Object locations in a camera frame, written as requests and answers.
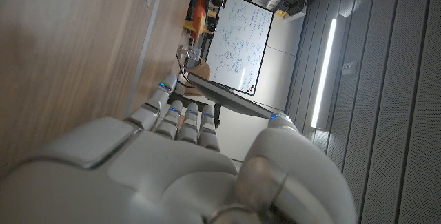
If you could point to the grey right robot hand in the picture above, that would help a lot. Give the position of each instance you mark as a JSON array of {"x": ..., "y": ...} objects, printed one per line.
[{"x": 162, "y": 179}]

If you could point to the flat computer monitor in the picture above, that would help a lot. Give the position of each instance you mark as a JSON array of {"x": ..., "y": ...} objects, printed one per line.
[{"x": 227, "y": 96}]

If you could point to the small shiny clear object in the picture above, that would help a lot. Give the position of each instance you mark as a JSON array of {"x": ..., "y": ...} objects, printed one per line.
[{"x": 189, "y": 53}]

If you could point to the whiteboard with writing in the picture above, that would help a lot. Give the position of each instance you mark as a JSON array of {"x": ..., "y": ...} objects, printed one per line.
[{"x": 241, "y": 41}]

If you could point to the long ceiling light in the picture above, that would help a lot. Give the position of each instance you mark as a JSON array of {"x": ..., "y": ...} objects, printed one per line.
[{"x": 324, "y": 76}]

